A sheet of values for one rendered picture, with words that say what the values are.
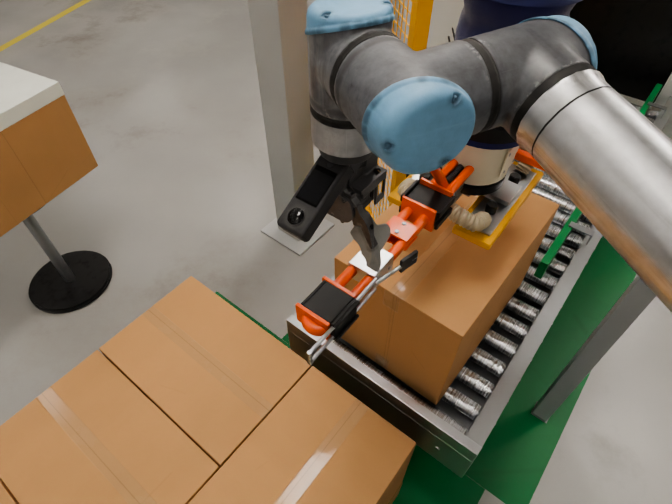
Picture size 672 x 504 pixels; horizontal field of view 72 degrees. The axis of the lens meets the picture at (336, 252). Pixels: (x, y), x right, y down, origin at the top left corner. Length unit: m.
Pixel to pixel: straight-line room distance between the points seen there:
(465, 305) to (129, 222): 2.19
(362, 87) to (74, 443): 1.40
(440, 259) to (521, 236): 0.26
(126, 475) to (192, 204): 1.79
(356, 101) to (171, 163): 2.90
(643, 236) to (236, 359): 1.35
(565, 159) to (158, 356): 1.44
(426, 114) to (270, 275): 2.12
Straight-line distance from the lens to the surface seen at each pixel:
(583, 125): 0.45
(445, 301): 1.22
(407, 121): 0.40
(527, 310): 1.79
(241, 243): 2.65
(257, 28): 2.01
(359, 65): 0.46
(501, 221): 1.22
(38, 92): 2.12
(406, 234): 0.96
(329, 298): 0.83
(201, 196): 2.99
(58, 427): 1.68
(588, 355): 1.80
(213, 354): 1.62
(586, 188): 0.44
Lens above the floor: 1.92
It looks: 49 degrees down
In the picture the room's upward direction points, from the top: straight up
